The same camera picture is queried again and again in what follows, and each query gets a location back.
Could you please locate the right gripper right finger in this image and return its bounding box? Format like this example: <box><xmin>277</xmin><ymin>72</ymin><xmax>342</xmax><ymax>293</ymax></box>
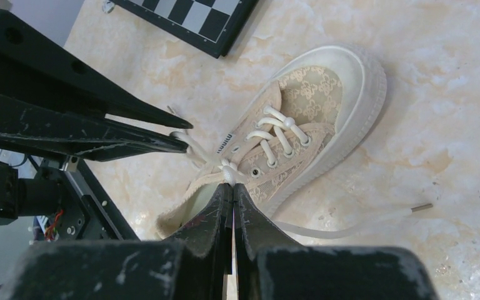
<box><xmin>233</xmin><ymin>184</ymin><xmax>438</xmax><ymax>299</ymax></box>

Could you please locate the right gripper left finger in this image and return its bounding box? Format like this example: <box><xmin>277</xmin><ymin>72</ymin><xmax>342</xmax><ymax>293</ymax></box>
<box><xmin>0</xmin><ymin>184</ymin><xmax>233</xmax><ymax>299</ymax></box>

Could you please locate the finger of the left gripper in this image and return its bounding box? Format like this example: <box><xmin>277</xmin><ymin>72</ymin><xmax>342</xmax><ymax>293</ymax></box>
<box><xmin>0</xmin><ymin>94</ymin><xmax>187</xmax><ymax>162</ymax></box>
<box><xmin>0</xmin><ymin>9</ymin><xmax>192</xmax><ymax>129</ymax></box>

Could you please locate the white shoelace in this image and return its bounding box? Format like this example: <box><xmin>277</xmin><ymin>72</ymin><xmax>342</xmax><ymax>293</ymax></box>
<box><xmin>166</xmin><ymin>105</ymin><xmax>434</xmax><ymax>241</ymax></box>

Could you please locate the beige lace sneaker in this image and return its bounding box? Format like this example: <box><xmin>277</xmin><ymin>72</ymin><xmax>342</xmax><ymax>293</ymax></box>
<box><xmin>156</xmin><ymin>44</ymin><xmax>387</xmax><ymax>238</ymax></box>

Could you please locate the black white chessboard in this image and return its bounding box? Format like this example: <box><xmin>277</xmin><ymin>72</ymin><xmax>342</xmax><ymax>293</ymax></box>
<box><xmin>112</xmin><ymin>0</ymin><xmax>258</xmax><ymax>59</ymax></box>

